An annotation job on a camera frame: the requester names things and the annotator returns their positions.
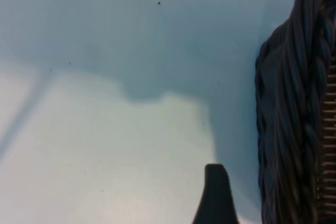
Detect dark brown woven basket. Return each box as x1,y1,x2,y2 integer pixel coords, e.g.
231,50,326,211
255,0,336,224

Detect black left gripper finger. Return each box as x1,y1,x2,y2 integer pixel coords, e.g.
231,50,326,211
192,163,240,224

